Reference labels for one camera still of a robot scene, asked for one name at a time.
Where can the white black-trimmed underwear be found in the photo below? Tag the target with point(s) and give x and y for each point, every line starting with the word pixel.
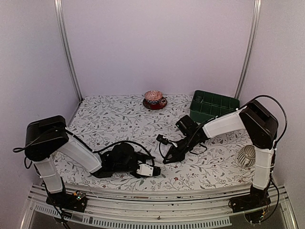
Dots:
pixel 163 149

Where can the floral tablecloth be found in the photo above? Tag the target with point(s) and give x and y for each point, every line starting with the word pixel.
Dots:
pixel 103 120

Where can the front aluminium rail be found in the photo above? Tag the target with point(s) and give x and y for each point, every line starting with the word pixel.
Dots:
pixel 191 209

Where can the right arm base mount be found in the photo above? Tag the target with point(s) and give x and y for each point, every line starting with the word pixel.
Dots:
pixel 255 199

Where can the left aluminium frame post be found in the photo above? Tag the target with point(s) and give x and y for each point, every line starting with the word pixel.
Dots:
pixel 66 48

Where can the red patterned bowl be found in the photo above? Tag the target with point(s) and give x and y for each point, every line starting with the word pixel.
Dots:
pixel 153 96

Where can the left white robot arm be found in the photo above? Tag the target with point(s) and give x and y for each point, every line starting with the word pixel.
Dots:
pixel 50 136

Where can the green divided organizer tray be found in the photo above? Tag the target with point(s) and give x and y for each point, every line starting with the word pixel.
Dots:
pixel 212 105

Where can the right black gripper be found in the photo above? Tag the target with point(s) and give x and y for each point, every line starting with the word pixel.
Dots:
pixel 178 157

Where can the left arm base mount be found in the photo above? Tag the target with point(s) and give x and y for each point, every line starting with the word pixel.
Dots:
pixel 77 201

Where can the dark red saucer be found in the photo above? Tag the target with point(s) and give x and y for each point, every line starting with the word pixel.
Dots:
pixel 155 105

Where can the aluminium frame post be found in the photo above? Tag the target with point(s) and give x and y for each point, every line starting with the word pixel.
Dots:
pixel 249 48
pixel 66 48

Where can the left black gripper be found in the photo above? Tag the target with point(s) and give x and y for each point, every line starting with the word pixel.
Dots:
pixel 143 157

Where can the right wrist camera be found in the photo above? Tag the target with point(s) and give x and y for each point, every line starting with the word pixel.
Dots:
pixel 165 141

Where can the striped glass mug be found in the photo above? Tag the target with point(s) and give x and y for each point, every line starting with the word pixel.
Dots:
pixel 246 156

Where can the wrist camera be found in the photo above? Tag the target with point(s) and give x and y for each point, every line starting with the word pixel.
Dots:
pixel 165 141
pixel 148 170

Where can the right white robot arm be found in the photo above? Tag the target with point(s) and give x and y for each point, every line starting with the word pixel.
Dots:
pixel 254 120

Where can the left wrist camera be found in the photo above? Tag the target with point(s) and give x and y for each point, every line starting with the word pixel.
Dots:
pixel 148 170

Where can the right aluminium frame post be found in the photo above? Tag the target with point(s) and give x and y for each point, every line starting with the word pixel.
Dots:
pixel 249 48

